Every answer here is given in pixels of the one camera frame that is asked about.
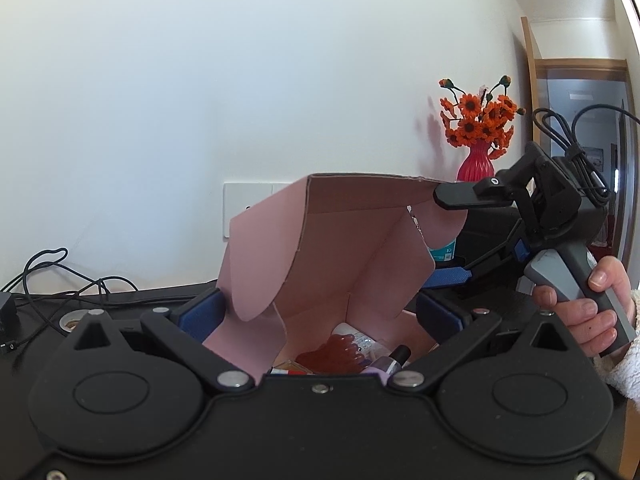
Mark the brown supplement bottle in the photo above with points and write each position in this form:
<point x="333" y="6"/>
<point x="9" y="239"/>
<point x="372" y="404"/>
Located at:
<point x="442" y="252"/>

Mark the red ribbed vase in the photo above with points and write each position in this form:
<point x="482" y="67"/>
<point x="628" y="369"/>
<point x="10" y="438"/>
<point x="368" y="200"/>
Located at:
<point x="475" y="167"/>

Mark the purple nail polish bottle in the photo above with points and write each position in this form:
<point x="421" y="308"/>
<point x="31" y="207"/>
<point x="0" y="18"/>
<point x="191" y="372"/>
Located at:
<point x="390" y="362"/>

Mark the white red-striped tube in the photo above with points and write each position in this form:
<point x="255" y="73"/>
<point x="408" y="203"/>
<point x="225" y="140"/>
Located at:
<point x="290" y="371"/>

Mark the black power adapter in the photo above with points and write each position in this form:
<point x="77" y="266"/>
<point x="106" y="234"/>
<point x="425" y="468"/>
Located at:
<point x="7" y="315"/>

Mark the pink cardboard box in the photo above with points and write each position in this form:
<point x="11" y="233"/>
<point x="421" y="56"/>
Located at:
<point x="350" y="240"/>

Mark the small clear box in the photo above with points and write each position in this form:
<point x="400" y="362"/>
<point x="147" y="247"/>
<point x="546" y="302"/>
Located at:
<point x="286" y="364"/>

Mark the dark wooden desktop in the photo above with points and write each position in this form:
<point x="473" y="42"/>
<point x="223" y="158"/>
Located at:
<point x="150" y="300"/>

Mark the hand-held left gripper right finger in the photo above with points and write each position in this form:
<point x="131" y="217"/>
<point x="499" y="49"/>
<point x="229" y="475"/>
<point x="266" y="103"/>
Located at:
<point x="437" y="317"/>

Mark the orange artificial flowers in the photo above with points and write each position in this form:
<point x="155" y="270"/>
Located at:
<point x="480" y="120"/>

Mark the silver desk grommet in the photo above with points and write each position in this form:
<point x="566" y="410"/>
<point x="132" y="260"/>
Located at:
<point x="75" y="320"/>

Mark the wooden door frame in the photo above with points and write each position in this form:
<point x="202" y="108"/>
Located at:
<point x="580" y="65"/>

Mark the person's right hand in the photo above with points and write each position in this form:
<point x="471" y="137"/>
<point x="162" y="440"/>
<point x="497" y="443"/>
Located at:
<point x="585" y="317"/>

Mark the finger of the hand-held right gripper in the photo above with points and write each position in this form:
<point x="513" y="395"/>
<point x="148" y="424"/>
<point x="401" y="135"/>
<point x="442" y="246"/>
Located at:
<point x="465" y="195"/>
<point x="452" y="278"/>

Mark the white wall socket panel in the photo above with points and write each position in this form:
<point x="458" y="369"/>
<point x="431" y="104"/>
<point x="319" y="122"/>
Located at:
<point x="245" y="205"/>

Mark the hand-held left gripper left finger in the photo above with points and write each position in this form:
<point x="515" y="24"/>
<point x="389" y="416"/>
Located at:
<point x="200" y="315"/>

